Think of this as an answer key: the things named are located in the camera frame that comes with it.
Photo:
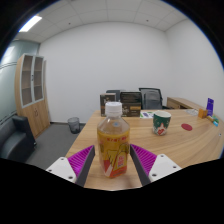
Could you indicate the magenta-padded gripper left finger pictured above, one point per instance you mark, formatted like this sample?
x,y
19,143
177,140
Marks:
x,y
63,168

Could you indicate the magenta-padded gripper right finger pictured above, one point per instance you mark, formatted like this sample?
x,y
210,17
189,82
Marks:
x,y
163,166

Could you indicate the yellow tea drink bottle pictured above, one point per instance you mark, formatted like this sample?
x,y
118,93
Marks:
x,y
113,146

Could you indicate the green white-lined mug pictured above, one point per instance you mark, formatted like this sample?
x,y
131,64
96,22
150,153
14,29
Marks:
x,y
161,124

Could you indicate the dark mesh waste bin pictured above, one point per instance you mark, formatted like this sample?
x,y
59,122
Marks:
x,y
74,125

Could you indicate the flat round red coaster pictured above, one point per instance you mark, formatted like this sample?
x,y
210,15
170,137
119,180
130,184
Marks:
x,y
186,127

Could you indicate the black leather sofa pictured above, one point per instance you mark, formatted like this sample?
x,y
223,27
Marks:
x,y
13,141

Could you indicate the wooden glass-door shelf cabinet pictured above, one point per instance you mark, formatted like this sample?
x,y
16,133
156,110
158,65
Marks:
x,y
36,113

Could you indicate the black box with tan side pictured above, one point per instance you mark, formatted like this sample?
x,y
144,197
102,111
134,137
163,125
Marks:
x,y
132,110

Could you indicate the orange cardboard box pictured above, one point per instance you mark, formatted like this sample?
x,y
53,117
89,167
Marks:
x,y
202,113

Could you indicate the wooden side desk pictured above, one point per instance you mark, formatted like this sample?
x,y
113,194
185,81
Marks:
x,y
181,102

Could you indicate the grey mesh-back office chair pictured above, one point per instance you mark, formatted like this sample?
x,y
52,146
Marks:
x,y
151,99

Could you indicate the green flat pack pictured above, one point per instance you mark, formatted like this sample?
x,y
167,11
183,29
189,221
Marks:
x,y
215,121

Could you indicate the purple upright box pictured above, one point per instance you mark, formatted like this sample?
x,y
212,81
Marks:
x,y
210,106

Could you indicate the tall dark brown box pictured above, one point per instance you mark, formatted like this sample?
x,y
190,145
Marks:
x,y
106,100

